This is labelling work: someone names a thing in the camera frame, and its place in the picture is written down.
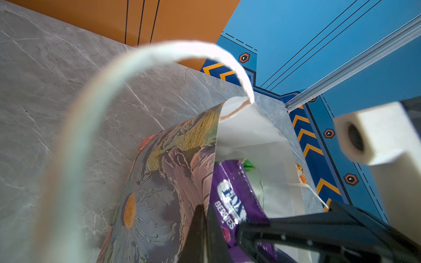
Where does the purple white snack bag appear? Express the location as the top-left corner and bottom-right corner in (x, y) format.
(209, 159), (293, 263)

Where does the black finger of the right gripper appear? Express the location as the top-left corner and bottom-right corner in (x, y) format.
(237, 202), (421, 263)

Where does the large green chips bag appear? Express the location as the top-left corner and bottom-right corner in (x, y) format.
(241, 158), (264, 207)

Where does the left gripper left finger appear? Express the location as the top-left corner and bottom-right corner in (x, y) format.
(179, 204), (206, 263)

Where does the floral white paper bag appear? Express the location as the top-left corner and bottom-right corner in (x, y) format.
(34, 41), (327, 263)

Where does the yellow orange snack packet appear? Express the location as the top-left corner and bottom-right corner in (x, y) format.
(296, 163), (307, 188)

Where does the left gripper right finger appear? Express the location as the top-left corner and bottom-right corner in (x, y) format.
(206, 204), (233, 263)

